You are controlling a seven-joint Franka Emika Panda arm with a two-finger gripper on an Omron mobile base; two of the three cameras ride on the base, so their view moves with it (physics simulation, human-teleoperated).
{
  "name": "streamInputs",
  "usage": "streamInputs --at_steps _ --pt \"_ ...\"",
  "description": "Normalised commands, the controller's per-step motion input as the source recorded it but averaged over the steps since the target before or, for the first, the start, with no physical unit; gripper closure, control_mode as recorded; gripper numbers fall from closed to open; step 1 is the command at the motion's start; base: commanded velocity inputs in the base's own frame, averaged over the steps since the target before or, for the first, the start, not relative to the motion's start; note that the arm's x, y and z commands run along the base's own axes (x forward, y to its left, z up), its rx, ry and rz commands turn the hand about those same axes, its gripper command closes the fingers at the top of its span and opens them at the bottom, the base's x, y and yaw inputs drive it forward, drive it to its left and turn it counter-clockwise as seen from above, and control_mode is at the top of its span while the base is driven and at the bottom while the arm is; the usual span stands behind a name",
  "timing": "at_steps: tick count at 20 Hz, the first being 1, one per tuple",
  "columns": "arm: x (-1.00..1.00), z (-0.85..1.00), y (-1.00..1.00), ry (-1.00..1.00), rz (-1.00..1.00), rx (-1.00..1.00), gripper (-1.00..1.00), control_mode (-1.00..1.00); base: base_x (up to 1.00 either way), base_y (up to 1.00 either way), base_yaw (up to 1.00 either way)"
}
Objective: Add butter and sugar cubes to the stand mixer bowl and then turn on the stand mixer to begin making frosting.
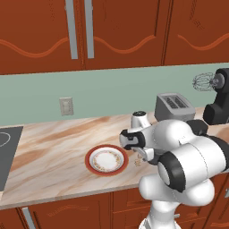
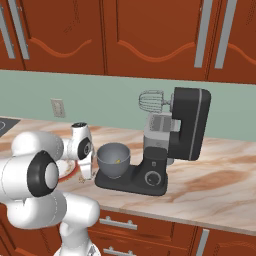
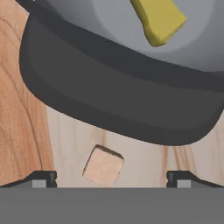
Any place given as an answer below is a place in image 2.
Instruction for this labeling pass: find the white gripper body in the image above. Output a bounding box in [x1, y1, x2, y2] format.
[79, 155, 95, 181]

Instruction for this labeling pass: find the grey mixer bowl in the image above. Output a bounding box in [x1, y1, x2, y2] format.
[96, 142, 131, 178]

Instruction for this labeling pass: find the black stand mixer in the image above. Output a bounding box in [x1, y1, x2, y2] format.
[94, 86, 212, 197]

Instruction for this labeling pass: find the white plate with red rim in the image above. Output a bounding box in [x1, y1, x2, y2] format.
[55, 158, 82, 183]

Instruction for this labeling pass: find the red-brown drawer front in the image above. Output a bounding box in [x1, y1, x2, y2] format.
[88, 229, 194, 256]
[87, 209, 176, 250]

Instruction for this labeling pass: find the black hob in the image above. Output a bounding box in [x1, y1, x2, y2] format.
[0, 117, 22, 138]

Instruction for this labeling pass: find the red-brown base cupboard door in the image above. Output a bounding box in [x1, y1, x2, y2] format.
[192, 226, 256, 256]

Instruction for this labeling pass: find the grey drawer handle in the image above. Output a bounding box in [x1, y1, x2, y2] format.
[98, 215, 139, 231]
[102, 246, 138, 256]

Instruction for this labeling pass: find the grey wall socket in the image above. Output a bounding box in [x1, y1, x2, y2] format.
[50, 97, 67, 119]

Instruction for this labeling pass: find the red-brown wall cupboard door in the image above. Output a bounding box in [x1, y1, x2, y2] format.
[18, 0, 107, 76]
[207, 0, 256, 86]
[0, 0, 26, 72]
[101, 0, 215, 82]

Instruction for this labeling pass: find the grey cupboard door handle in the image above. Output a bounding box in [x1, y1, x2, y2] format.
[193, 0, 214, 69]
[195, 228, 211, 256]
[0, 1, 16, 60]
[214, 0, 239, 70]
[7, 0, 31, 61]

